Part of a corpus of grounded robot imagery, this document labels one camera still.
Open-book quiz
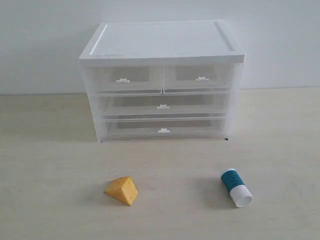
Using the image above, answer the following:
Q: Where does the yellow cheese wedge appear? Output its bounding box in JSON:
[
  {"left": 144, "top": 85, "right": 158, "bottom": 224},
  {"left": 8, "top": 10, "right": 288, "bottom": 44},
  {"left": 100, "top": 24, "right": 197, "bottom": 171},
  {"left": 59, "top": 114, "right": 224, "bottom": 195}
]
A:
[{"left": 104, "top": 176, "right": 139, "bottom": 206}]

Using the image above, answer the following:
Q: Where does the white plastic drawer cabinet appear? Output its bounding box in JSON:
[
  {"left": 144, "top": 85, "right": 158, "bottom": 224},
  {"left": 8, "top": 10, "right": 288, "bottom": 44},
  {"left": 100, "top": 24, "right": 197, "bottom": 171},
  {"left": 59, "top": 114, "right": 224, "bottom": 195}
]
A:
[{"left": 79, "top": 20, "right": 246, "bottom": 143}]

